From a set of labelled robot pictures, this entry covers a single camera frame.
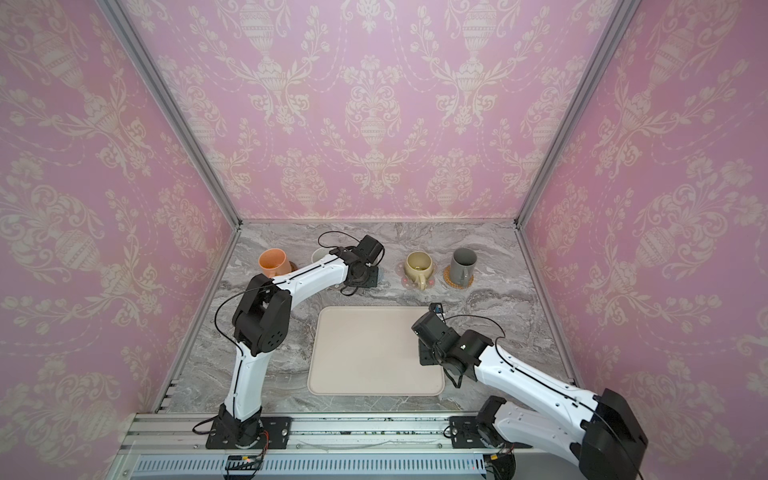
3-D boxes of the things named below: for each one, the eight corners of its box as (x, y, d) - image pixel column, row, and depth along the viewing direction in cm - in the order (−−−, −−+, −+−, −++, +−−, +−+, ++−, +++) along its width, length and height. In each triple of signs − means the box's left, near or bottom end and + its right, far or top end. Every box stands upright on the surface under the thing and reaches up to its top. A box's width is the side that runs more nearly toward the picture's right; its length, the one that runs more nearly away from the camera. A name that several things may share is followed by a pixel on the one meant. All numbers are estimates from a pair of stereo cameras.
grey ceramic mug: (450, 291, 103) (456, 271, 94) (447, 268, 109) (452, 247, 100) (472, 291, 103) (480, 271, 94) (467, 268, 109) (474, 247, 100)
